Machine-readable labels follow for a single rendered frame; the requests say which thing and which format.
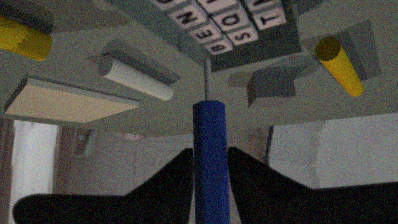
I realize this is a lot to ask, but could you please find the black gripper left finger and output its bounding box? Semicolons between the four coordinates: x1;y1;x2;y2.
12;148;194;224

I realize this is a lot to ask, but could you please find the black keyboard with white keys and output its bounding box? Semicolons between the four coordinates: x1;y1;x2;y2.
101;0;305;74

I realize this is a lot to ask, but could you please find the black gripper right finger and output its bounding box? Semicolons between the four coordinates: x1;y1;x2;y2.
228;147;398;224

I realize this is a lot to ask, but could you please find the blue stylus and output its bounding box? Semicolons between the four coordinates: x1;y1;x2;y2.
193;57;230;224

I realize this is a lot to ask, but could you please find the pale grey cylinder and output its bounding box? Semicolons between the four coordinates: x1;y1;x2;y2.
98;55;173;101

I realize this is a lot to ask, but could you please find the yellow cylinder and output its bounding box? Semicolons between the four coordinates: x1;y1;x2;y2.
0;14;52;61
315;37;363;97

